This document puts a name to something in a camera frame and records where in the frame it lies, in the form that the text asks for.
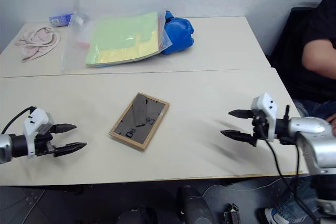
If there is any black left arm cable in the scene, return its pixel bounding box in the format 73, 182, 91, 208
1, 106, 37, 134

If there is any person in black shirt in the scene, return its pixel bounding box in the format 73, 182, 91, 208
274, 0, 336, 223

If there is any clear plastic bag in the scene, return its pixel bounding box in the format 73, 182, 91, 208
60, 5, 174, 74

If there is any blue tissue packet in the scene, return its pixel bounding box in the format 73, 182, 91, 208
49, 12, 75, 28

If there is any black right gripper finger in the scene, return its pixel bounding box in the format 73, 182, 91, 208
227, 109, 254, 120
220, 129, 255, 144

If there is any person's hand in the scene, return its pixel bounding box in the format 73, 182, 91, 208
327, 113, 336, 137

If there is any pink crumpled cloth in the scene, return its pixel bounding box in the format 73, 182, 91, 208
13, 26, 61, 63

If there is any black chair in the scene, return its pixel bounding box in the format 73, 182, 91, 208
269, 1, 322, 104

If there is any coloured paper sheet stack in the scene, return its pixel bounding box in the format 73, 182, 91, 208
85, 11, 161, 68

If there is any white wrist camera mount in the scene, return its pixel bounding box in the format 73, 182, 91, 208
250, 92, 278, 143
23, 108, 55, 158

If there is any low dark rounded shape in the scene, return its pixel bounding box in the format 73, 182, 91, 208
116, 205, 159, 224

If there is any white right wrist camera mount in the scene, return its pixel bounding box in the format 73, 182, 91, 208
250, 92, 278, 143

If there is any white sneaker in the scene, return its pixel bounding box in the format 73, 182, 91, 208
258, 207, 290, 224

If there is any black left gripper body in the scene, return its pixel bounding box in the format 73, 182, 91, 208
33, 123, 57, 157

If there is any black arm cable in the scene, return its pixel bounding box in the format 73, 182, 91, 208
258, 124, 320, 222
1, 106, 37, 134
283, 134, 301, 204

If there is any grey metal base plate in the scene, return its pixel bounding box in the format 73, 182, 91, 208
201, 176, 299, 224

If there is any black metal clamp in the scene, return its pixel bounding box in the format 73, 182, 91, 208
223, 203, 242, 224

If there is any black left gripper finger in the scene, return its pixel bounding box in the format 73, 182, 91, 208
54, 142, 88, 158
51, 123, 78, 134

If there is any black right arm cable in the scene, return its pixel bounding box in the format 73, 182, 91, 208
258, 124, 320, 222
283, 134, 301, 204

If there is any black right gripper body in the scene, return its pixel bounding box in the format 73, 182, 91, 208
250, 111, 269, 147

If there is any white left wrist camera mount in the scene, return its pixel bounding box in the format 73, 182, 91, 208
23, 108, 55, 158

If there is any wooden picture frame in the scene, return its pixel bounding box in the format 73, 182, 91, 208
108, 92, 170, 152

